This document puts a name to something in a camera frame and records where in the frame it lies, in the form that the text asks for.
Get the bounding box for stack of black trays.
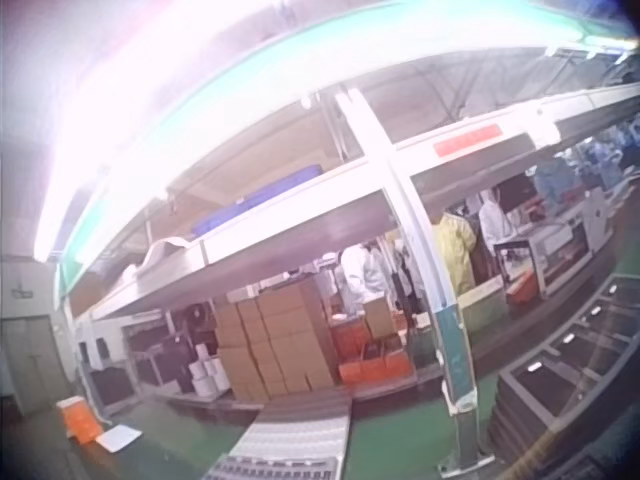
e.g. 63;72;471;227
487;272;640;469

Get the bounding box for bright tube light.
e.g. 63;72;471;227
34;0;640;264

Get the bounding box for white flat tray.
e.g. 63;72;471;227
94;424;144;454

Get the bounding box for white metal support post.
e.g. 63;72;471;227
333;87;496;479

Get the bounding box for grey sheet of small parts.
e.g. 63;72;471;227
230;394;353;464

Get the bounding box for brown cardboard box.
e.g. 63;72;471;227
364;296;394;340

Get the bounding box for blue plastic crate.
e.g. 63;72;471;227
191;164;324;237

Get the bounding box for orange plastic crates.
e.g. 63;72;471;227
337;344;414;386

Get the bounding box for grey door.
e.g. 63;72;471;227
0;314;76;416

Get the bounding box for orange and white box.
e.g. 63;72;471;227
55;395;105;445

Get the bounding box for overhead shelf with red label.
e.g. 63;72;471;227
64;79;640;321

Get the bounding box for stack of brown cardboard boxes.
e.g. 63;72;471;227
213;277;341;403

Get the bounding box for white cloth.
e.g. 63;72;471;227
142;237;190;269

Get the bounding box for white paper rolls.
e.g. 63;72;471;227
187;343;231;400

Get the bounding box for grey machine with frame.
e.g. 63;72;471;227
492;187;617;301

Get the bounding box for orange bin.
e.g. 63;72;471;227
504;270;541;305

